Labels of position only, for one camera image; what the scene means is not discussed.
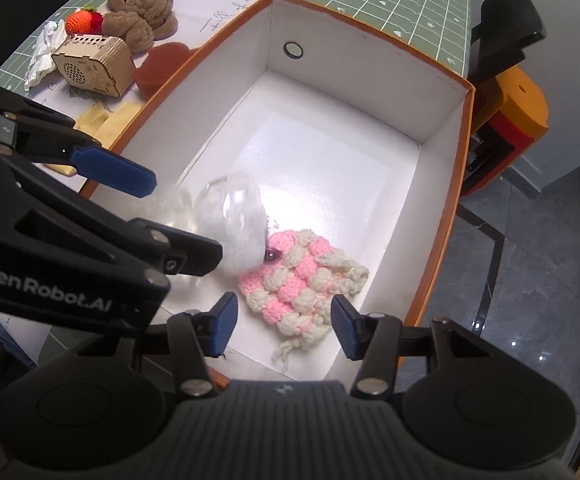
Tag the white crumpled wrapper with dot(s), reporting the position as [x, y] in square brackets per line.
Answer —
[44, 55]

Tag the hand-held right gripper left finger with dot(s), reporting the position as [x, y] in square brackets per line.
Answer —
[225, 322]

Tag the brown knotted plush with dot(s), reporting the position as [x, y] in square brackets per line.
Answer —
[139, 10]

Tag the orange plastic chair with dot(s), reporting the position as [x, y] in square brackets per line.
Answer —
[517, 105]

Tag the orange box white inside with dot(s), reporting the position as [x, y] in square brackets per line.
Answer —
[320, 160]

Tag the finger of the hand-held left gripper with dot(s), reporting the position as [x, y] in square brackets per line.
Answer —
[114, 172]
[194, 255]

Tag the red sponge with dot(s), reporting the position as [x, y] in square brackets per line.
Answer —
[157, 70]

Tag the pink white crocheted pouch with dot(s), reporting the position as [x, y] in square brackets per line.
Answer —
[295, 285]

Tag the wooden speaker box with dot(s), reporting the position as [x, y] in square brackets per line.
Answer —
[92, 62]

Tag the black chair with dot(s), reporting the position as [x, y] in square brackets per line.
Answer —
[510, 15]

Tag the red strawberry toy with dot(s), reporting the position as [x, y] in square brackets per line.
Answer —
[82, 21]

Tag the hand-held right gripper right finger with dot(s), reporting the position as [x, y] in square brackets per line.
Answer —
[345, 330]

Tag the yellow snack packet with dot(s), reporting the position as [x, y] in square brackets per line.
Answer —
[114, 122]

